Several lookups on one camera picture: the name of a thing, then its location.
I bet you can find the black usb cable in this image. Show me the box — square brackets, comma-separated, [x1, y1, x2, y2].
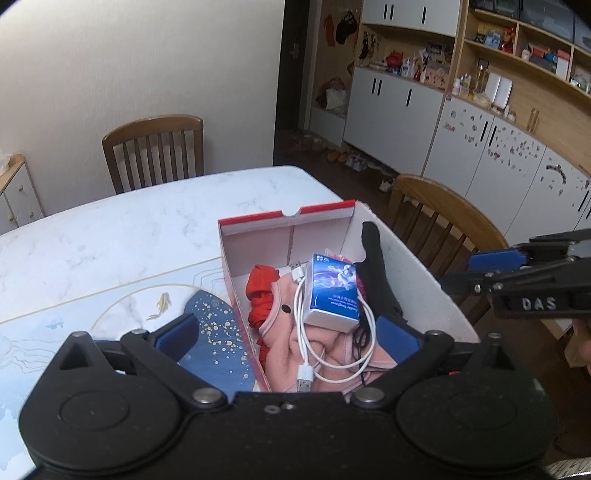
[352, 322, 375, 388]

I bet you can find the blue tissue pack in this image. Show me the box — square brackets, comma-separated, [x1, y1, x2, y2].
[303, 254, 360, 333]

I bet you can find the white usb cable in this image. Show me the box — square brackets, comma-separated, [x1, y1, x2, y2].
[277, 260, 378, 394]

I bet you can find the red cloth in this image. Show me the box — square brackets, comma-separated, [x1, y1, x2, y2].
[245, 265, 280, 368]

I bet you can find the pink fleece hat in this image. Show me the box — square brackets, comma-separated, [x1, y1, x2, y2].
[259, 274, 397, 395]

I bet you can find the red white storage box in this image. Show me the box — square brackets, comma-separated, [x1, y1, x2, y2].
[218, 200, 479, 392]

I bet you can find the pink strawberry plush ball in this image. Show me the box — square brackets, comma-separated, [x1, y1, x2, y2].
[324, 248, 368, 300]

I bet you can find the person right hand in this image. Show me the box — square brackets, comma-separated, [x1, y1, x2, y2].
[565, 319, 591, 372]

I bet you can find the blue illustrated table mat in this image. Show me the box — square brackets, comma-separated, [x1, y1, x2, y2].
[1, 259, 256, 479]

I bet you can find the near wooden chair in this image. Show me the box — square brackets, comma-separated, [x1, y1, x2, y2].
[386, 173, 510, 326]

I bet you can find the wooden chair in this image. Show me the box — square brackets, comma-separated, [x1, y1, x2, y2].
[386, 173, 510, 326]
[102, 114, 205, 194]

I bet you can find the white cabinet unit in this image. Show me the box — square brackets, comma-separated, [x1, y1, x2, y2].
[306, 0, 591, 250]

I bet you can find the far wooden chair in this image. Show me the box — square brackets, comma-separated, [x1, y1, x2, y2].
[102, 114, 205, 194]

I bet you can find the low wooden sideboard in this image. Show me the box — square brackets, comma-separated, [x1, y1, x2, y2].
[0, 154, 44, 235]

